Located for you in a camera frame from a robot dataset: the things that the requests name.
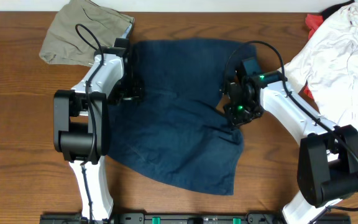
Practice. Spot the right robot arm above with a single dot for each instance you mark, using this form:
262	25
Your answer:
327	170

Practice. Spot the navy blue shorts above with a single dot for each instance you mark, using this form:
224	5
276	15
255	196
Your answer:
175	135

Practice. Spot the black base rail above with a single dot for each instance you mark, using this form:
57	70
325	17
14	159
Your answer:
140	218

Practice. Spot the folded khaki shorts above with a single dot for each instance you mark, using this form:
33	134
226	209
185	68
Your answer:
64	44

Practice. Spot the black garment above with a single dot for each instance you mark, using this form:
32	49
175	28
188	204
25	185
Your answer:
326	13

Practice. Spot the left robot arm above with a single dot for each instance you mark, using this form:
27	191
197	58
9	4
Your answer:
81	125

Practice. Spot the red garment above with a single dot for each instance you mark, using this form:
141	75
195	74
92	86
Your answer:
313	22

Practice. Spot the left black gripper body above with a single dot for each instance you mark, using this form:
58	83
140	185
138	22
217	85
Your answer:
134	86

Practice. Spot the white patterned shirt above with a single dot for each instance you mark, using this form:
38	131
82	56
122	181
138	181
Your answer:
328	66

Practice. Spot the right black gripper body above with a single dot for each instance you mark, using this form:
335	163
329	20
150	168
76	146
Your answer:
229	90

